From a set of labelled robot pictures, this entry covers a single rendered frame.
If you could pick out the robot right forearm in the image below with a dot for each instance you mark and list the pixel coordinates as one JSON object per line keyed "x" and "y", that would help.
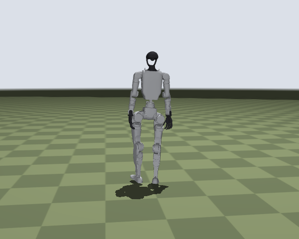
{"x": 167, "y": 105}

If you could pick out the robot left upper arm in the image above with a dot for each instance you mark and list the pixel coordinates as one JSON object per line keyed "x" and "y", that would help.
{"x": 135, "y": 85}

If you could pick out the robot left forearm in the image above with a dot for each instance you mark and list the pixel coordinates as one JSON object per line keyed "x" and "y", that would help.
{"x": 131, "y": 103}

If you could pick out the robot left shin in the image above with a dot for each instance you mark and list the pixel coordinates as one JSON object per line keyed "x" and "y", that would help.
{"x": 138, "y": 157}

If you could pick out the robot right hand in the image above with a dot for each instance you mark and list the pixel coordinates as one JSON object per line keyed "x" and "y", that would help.
{"x": 168, "y": 121}

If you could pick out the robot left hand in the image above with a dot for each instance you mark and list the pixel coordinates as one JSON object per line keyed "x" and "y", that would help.
{"x": 130, "y": 118}

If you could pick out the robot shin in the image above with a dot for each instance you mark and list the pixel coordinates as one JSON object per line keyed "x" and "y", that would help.
{"x": 138, "y": 157}
{"x": 156, "y": 161}

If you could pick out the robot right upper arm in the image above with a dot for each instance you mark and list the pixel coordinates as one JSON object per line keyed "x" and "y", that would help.
{"x": 166, "y": 85}

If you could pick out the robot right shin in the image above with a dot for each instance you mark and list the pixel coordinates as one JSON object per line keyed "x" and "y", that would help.
{"x": 156, "y": 161}

